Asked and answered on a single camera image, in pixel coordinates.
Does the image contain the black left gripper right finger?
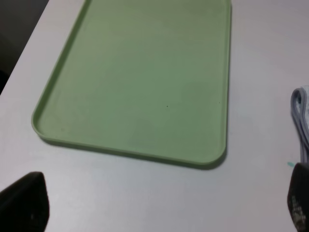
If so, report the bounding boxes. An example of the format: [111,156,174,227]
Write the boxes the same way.
[287,163,309,232]

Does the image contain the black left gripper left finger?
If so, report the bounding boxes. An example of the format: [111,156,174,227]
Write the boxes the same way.
[0,172,50,232]

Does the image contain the blue white striped towel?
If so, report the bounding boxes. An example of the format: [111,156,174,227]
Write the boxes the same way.
[290,85,309,164]

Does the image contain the green plastic tray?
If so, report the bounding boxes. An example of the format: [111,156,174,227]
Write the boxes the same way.
[31,0,232,169]

